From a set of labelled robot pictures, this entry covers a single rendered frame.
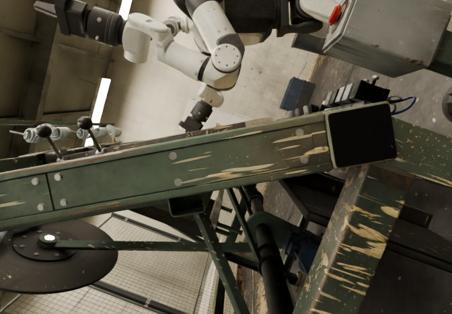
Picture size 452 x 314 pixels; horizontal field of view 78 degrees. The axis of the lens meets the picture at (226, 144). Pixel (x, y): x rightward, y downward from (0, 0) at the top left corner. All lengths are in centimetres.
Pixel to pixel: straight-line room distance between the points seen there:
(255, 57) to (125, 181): 591
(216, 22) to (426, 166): 60
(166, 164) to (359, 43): 42
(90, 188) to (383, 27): 63
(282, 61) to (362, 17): 583
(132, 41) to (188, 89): 565
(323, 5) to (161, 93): 575
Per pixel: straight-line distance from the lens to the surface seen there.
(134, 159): 57
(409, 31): 63
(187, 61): 78
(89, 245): 185
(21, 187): 69
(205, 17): 85
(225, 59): 75
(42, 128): 91
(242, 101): 632
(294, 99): 534
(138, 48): 85
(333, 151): 56
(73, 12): 87
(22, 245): 195
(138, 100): 681
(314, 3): 111
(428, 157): 64
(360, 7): 61
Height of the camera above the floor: 104
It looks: 1 degrees up
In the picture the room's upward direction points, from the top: 70 degrees counter-clockwise
